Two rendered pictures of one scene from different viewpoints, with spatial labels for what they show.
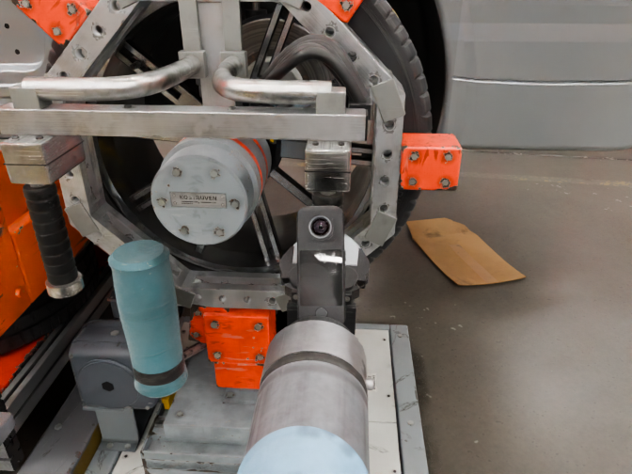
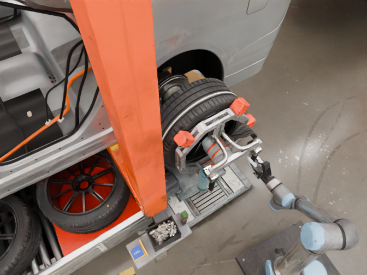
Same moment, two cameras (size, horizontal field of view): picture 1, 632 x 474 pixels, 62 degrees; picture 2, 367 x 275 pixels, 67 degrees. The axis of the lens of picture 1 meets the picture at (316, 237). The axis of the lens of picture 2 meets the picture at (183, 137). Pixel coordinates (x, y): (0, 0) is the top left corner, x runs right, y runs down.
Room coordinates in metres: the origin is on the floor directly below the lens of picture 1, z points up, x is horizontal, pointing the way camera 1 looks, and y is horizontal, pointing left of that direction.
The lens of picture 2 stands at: (0.15, 0.91, 2.42)
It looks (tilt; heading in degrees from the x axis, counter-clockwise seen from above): 57 degrees down; 321
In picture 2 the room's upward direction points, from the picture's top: 3 degrees clockwise
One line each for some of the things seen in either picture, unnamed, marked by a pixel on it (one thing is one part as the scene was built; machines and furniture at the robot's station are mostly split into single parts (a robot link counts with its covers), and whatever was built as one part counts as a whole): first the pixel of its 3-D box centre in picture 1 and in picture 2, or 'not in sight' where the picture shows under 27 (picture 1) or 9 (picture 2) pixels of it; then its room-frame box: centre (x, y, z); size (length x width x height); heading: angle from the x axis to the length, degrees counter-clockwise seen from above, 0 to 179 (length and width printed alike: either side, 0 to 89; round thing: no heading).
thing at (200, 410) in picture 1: (260, 349); (193, 161); (0.97, 0.13, 0.32); 0.40 x 0.30 x 0.28; 86
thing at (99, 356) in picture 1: (147, 346); (158, 175); (1.05, 0.43, 0.26); 0.42 x 0.18 x 0.35; 176
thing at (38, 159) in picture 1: (45, 150); (210, 173); (0.60, 0.32, 0.93); 0.09 x 0.05 x 0.05; 176
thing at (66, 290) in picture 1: (52, 236); (211, 184); (0.57, 0.33, 0.83); 0.04 x 0.04 x 0.16
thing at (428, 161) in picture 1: (427, 161); (247, 121); (0.78, -0.17, 0.85); 0.09 x 0.08 x 0.07; 86
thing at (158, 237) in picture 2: not in sight; (163, 233); (0.58, 0.70, 0.51); 0.20 x 0.14 x 0.13; 82
